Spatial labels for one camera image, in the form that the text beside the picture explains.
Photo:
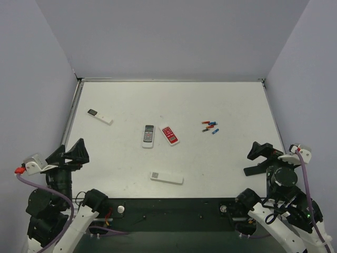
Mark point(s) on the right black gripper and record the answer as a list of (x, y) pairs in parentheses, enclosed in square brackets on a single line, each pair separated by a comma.
[(269, 158)]

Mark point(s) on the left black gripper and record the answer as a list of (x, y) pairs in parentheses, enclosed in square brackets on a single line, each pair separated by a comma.
[(66, 166)]

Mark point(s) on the slim white remote control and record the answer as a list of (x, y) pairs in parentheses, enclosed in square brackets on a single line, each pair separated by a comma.
[(166, 177)]

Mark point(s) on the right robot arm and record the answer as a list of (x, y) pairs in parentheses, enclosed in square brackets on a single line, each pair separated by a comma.
[(287, 212)]

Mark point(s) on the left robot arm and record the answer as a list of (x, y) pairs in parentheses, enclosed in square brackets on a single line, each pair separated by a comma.
[(55, 225)]

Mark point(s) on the white remote black tip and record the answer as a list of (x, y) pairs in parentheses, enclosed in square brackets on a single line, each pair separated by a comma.
[(101, 117)]

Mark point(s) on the grey white remote control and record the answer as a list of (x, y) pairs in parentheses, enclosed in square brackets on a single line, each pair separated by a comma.
[(148, 137)]

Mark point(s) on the red white remote control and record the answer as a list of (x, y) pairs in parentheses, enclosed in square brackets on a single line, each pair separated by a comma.
[(169, 135)]

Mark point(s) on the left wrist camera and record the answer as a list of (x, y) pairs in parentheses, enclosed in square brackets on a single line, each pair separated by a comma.
[(33, 164)]

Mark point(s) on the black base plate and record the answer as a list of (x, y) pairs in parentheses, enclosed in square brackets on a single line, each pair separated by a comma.
[(171, 214)]

